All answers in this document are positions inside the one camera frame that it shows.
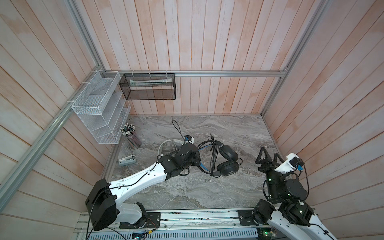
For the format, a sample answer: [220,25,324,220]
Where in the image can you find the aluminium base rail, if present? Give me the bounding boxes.
[73,206,325,240]

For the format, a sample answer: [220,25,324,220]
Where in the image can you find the white headphones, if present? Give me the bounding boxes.
[158,139,184,156]

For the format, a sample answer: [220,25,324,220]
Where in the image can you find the black blue headphones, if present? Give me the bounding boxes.
[198,140,243,178]

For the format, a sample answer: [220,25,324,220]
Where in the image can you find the aluminium wall rail left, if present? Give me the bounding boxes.
[1,65,102,212]

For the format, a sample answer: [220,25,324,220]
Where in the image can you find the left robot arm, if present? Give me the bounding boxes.
[85,135,201,239]

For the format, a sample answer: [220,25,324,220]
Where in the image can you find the aluminium wall rail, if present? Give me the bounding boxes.
[260,1,333,119]
[1,65,102,212]
[104,70,287,78]

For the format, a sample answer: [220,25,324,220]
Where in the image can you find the black mesh wall basket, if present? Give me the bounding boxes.
[119,73,177,101]

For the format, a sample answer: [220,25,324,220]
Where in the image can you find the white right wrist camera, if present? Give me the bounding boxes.
[275,153,304,175]

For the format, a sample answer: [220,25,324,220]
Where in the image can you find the aluminium wall rail right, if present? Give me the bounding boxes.
[260,1,333,119]

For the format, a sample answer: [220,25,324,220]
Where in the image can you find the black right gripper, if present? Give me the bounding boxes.
[256,148,286,202]

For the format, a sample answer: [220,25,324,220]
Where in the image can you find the aluminium wall rail back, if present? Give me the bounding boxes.
[104,70,287,78]

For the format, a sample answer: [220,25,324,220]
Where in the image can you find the black headphone cable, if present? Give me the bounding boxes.
[196,134,244,178]

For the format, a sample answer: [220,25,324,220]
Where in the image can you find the white mesh wall shelf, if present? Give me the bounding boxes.
[72,71,131,145]

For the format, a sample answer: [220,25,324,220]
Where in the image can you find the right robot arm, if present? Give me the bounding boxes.
[252,147,336,240]

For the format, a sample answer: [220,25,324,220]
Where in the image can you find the clear pencil jar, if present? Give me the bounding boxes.
[120,124,142,150]

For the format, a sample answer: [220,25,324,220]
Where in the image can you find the light blue stapler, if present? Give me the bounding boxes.
[118,155,136,167]

